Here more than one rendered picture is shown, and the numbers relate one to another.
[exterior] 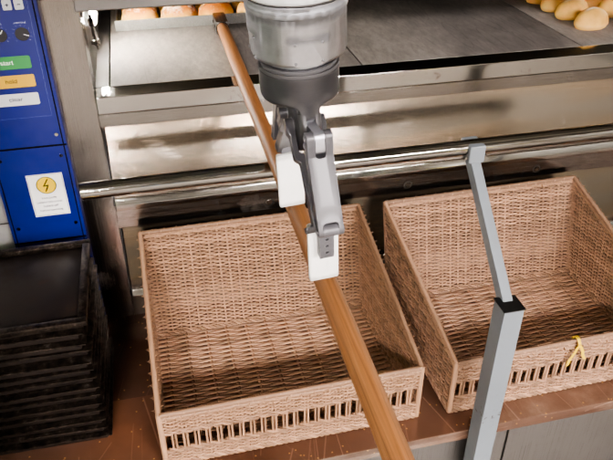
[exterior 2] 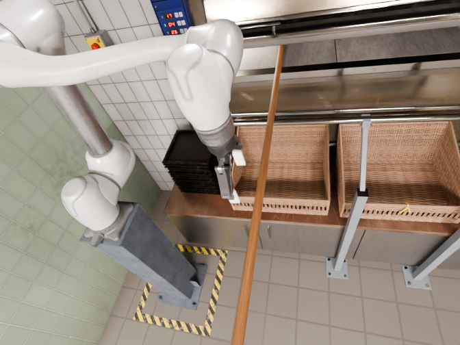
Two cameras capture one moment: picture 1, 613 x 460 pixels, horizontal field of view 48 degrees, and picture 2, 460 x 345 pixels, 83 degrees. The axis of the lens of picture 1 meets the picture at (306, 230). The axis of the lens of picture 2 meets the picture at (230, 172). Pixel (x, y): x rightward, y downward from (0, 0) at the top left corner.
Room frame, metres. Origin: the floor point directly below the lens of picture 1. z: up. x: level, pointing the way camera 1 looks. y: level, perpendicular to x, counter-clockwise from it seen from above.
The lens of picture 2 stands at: (0.23, -0.29, 1.95)
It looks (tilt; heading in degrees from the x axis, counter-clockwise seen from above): 50 degrees down; 38
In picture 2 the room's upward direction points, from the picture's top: 18 degrees counter-clockwise
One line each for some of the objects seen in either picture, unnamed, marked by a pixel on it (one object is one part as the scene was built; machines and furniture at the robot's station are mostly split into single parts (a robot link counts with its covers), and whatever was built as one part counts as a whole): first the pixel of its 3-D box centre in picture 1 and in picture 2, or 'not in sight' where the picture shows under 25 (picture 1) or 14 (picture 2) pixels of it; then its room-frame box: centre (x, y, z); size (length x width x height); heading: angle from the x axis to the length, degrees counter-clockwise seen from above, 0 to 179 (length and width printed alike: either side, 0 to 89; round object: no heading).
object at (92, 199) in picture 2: not in sight; (90, 199); (0.46, 0.65, 1.17); 0.18 x 0.16 x 0.22; 10
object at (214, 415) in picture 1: (272, 319); (279, 167); (1.17, 0.08, 0.72); 0.56 x 0.49 x 0.28; 104
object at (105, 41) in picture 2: not in sight; (99, 42); (1.18, 1.02, 1.46); 0.10 x 0.07 x 0.10; 103
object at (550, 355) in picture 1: (517, 281); (393, 169); (1.32, -0.52, 0.72); 0.56 x 0.49 x 0.28; 104
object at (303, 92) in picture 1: (300, 99); (223, 146); (0.61, 0.01, 1.49); 0.08 x 0.07 x 0.09; 15
